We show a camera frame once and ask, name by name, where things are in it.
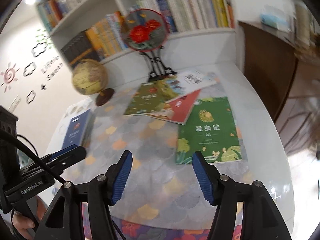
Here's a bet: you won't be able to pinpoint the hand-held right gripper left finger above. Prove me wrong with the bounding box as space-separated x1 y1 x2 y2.
34 150 133 240

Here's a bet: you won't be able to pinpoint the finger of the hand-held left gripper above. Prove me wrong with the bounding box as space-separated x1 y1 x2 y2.
39 145 79 167
19 146 87 178

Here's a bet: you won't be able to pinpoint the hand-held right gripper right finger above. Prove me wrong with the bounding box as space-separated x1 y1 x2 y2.
192 151 292 240

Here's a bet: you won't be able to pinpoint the dark blue bird book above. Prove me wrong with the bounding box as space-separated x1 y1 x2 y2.
61 109 94 149

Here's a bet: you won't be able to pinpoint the bright green yellow insect book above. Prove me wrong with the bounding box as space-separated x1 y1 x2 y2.
176 96 242 165

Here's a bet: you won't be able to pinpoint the red book with child picture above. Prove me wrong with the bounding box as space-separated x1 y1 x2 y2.
144 89 202 125

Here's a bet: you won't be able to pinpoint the olive green red insect book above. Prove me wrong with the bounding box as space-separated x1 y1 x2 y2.
124 79 180 117

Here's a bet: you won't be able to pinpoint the pale book with meadow picture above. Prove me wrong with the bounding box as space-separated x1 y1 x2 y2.
172 70 217 90

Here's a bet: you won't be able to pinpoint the row of dark and yellow books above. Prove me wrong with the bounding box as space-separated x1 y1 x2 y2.
61 11 128 67

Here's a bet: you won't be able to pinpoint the row of colourful shelf books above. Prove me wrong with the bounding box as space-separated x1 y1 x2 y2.
37 0 110 32

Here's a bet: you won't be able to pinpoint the person's left hand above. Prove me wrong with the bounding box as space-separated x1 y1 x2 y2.
12 213 36 240

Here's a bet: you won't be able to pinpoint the floral patterned cloth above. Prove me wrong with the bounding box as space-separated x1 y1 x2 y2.
82 202 240 240

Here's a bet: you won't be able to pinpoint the yellow desk globe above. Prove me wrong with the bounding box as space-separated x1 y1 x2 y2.
72 59 115 107

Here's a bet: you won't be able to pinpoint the brown wooden cabinet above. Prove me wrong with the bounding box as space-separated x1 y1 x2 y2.
237 21 320 130

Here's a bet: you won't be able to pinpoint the round embroidered fan on stand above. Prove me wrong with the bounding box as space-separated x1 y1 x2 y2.
120 9 178 80

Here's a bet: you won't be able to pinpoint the light blue tissue box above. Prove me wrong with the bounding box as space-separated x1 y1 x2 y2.
259 12 288 29

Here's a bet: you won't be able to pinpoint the thin black cable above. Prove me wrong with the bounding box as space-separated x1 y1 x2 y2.
16 134 42 160

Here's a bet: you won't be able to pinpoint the wall sticker decals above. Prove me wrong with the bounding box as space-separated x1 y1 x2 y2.
0 29 65 105

